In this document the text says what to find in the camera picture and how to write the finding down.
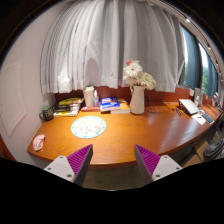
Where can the stack of books left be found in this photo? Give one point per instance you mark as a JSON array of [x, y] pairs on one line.
[[68, 107]]

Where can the dark blue curtain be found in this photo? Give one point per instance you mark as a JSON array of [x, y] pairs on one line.
[[191, 74]]

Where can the white ceramic pitcher vase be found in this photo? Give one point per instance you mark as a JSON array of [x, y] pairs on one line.
[[137, 103]]

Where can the small clear sanitizer bottle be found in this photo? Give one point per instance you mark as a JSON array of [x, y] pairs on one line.
[[95, 99]]

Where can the white cylindrical container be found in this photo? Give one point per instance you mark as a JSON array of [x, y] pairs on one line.
[[88, 95]]

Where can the white paper sheet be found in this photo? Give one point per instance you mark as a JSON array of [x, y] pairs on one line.
[[201, 120]]

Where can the dark green mug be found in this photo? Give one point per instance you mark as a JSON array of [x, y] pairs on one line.
[[46, 113]]

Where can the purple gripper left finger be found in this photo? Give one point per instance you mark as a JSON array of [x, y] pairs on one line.
[[73, 167]]

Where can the silver laptop on stand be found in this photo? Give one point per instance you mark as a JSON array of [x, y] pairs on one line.
[[189, 106]]

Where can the black phone on desk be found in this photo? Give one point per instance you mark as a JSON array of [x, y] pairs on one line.
[[208, 118]]

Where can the round light blue mouse pad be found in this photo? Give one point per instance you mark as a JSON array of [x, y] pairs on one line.
[[88, 127]]

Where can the orange book under blue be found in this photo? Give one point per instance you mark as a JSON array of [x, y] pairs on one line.
[[124, 107]]

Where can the white and pink flowers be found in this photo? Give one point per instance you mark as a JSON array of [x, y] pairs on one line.
[[135, 76]]

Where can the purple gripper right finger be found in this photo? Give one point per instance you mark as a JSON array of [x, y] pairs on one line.
[[153, 167]]

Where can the white curtain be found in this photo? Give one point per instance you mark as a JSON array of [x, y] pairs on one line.
[[91, 40]]

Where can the black office chair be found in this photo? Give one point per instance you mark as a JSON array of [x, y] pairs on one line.
[[213, 150]]

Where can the pink computer mouse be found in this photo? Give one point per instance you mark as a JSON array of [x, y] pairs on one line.
[[38, 142]]

